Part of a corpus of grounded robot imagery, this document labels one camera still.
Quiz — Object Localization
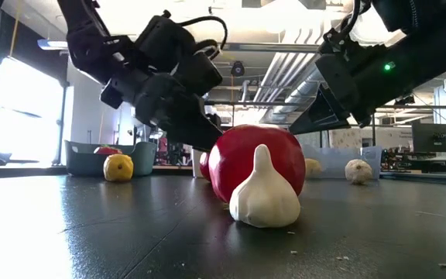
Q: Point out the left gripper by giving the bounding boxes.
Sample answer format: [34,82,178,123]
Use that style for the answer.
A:
[99,57,224,153]

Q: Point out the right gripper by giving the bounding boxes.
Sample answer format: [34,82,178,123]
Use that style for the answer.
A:
[288,38,406,136]

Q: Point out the white garlic bulb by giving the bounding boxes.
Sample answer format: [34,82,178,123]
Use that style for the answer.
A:
[228,143,302,229]
[344,158,374,186]

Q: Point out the translucent grey plastic basket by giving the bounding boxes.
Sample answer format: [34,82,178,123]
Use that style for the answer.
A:
[302,145,383,181]

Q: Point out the white plastic basket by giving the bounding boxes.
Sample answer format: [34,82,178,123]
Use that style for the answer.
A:
[190,148,208,179]

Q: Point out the dark grey plastic basket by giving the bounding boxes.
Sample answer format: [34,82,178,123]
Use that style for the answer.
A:
[63,139,158,178]

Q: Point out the black computer monitor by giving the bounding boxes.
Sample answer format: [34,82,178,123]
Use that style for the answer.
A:
[411,122,446,153]

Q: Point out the ceiling light tube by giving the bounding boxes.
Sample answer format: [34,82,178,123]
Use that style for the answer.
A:
[36,38,69,51]

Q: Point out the silver air duct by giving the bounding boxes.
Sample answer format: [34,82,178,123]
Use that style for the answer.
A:
[253,50,324,125]

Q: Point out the black ceiling camera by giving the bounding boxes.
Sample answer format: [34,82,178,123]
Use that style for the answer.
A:
[230,60,246,78]

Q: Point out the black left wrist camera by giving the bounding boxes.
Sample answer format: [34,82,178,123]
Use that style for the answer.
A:
[134,14,197,65]

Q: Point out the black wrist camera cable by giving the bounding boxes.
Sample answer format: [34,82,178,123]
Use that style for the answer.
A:
[176,15,228,59]

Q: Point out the black metal overhead frame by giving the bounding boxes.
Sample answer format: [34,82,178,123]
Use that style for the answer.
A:
[203,99,446,150]

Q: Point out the yellow hanging cord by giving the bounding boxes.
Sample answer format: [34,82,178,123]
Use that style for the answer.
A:
[9,0,22,59]

